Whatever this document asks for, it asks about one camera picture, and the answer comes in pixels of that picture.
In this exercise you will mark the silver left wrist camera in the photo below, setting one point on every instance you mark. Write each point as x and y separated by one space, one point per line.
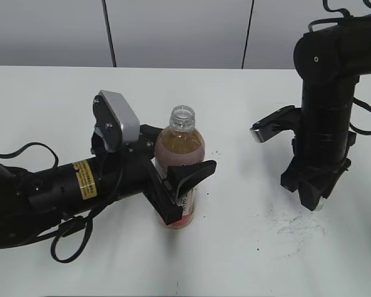
116 123

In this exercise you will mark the grey bottle cap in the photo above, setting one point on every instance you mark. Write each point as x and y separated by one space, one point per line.
320 204

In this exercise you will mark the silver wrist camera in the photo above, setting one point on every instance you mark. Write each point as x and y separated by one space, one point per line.
270 127
116 123

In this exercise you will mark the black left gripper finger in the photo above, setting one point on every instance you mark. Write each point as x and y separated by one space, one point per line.
150 134
182 179

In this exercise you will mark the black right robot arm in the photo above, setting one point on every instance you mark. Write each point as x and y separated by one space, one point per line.
330 62

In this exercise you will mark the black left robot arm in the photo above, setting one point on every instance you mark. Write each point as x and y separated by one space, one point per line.
34 205

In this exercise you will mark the pink oolong tea bottle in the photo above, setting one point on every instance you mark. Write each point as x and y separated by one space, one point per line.
180 143

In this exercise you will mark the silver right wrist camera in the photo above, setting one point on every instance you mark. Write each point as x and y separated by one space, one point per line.
270 127

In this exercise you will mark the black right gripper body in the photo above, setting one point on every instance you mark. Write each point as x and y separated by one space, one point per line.
316 154

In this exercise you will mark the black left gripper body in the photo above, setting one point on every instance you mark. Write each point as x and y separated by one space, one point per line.
130 171

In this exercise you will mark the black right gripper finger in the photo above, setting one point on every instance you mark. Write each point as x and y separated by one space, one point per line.
310 192
331 180

